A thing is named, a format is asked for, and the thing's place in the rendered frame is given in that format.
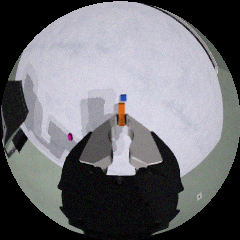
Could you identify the small magenta rod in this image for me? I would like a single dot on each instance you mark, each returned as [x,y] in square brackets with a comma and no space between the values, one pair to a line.
[70,136]

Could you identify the orange rod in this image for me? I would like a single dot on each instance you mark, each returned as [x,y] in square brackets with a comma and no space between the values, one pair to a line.
[121,108]

